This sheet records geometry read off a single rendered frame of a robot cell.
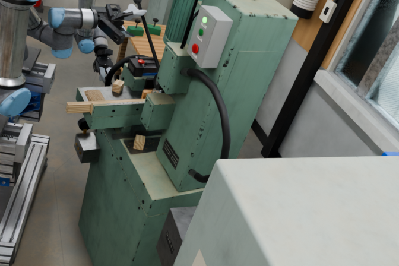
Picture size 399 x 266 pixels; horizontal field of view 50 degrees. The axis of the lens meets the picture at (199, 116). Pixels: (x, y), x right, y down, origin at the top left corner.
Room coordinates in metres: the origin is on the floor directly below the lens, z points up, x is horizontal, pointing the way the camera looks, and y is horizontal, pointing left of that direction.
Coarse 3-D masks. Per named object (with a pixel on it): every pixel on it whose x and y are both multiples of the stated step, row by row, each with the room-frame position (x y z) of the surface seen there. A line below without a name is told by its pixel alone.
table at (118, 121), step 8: (80, 88) 1.46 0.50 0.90; (88, 88) 1.48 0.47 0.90; (96, 88) 1.50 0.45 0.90; (104, 88) 1.52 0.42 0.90; (128, 88) 1.58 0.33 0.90; (80, 96) 1.42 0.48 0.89; (104, 96) 1.46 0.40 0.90; (112, 96) 1.48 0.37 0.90; (120, 96) 1.50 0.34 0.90; (128, 96) 1.53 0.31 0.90; (136, 96) 1.55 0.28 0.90; (88, 112) 1.33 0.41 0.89; (88, 120) 1.32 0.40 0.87; (96, 120) 1.31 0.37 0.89; (104, 120) 1.33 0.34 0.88; (112, 120) 1.35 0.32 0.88; (120, 120) 1.38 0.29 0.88; (128, 120) 1.40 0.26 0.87; (136, 120) 1.42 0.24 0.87; (96, 128) 1.32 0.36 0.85; (104, 128) 1.34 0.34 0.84
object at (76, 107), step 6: (66, 102) 1.29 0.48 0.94; (72, 102) 1.30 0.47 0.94; (78, 102) 1.31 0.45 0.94; (84, 102) 1.32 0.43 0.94; (90, 102) 1.34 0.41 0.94; (66, 108) 1.28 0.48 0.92; (72, 108) 1.28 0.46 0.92; (78, 108) 1.30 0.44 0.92; (84, 108) 1.31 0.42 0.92; (90, 108) 1.33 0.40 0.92
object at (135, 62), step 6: (132, 60) 1.64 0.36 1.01; (144, 60) 1.70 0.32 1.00; (150, 60) 1.71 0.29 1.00; (132, 66) 1.61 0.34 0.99; (138, 66) 1.60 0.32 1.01; (144, 66) 1.64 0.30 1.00; (150, 66) 1.66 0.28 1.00; (132, 72) 1.60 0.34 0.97; (138, 72) 1.60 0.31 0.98; (144, 72) 1.63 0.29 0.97; (150, 72) 1.65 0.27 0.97; (156, 72) 1.67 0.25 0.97
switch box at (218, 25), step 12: (204, 12) 1.21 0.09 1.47; (216, 12) 1.21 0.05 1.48; (216, 24) 1.16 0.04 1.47; (228, 24) 1.19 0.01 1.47; (192, 36) 1.23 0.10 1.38; (204, 36) 1.18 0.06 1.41; (216, 36) 1.17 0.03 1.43; (204, 48) 1.17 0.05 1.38; (216, 48) 1.18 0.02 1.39; (204, 60) 1.16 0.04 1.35; (216, 60) 1.19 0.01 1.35
